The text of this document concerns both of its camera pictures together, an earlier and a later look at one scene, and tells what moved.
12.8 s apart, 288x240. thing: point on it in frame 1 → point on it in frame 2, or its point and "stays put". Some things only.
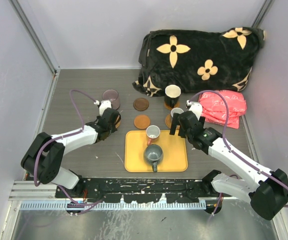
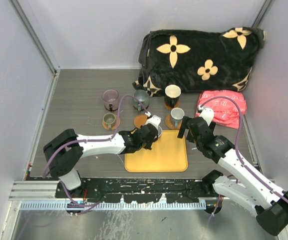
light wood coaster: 177,105 stays put
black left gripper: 113,128 → 148,146
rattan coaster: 168,120 stays put
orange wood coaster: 142,121 stays put
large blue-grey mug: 153,153 → 144,97
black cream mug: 172,93 stays put
